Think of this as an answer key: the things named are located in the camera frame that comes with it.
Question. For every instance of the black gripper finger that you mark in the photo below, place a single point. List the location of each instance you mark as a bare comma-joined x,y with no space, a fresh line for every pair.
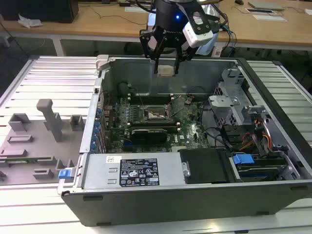
149,46
182,54

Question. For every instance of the silver square CPU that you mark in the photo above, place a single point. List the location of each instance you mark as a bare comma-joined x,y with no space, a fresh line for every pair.
166,70

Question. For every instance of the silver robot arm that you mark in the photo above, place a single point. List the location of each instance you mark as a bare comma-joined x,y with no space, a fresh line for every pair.
207,47

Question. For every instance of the CPU socket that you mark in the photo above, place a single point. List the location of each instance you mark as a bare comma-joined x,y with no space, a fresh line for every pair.
158,115

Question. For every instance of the long wooden desk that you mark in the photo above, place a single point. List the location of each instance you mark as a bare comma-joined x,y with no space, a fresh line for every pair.
109,24

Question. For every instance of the black power adapter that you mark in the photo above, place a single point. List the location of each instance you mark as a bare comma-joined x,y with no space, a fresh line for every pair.
124,4

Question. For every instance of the metal drive cage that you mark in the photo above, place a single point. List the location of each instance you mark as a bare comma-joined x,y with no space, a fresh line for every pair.
224,107

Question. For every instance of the green motherboard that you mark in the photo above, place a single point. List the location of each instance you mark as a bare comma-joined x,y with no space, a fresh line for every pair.
187,131

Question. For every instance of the black installed RAM sticks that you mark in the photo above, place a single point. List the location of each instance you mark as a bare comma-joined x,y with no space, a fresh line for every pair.
153,126

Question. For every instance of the black graphics card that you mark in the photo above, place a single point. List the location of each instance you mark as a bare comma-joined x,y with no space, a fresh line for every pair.
148,136

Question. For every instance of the white paper sheet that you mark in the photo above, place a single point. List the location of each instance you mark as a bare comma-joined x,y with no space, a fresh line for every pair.
269,17

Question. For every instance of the grey flat laptop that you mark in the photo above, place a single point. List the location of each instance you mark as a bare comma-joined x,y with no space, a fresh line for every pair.
265,5

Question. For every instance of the black plastic shroud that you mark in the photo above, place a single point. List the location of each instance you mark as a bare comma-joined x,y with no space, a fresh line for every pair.
204,165

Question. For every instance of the black box on desk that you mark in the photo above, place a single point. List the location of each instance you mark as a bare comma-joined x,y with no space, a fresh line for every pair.
36,9

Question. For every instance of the blue disk carrier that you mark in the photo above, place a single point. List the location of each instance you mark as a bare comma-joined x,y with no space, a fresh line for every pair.
242,161

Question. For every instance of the crumpled white paper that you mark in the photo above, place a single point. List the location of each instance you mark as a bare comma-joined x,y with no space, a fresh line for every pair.
29,22

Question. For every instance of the grey power supply unit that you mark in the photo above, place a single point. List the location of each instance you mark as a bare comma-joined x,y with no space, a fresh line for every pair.
97,170

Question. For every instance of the grey plastic parts rack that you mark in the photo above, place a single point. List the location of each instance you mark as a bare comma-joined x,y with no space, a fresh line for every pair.
36,146

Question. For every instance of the black open PC case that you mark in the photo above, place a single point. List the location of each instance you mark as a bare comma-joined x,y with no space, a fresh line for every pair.
170,207

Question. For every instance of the blue case latch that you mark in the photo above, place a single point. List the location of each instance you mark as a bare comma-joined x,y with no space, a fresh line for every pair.
64,174

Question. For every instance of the green RAM stick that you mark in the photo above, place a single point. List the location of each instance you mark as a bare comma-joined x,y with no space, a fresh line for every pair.
22,161

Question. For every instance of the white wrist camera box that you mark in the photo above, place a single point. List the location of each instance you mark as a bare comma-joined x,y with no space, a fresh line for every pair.
197,36

